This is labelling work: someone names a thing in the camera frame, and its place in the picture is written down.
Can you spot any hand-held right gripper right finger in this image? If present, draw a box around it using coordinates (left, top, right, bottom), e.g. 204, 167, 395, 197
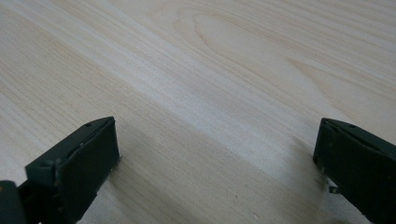
312, 117, 396, 224

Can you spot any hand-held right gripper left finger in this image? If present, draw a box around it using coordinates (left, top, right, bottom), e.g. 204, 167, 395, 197
18, 116, 121, 224

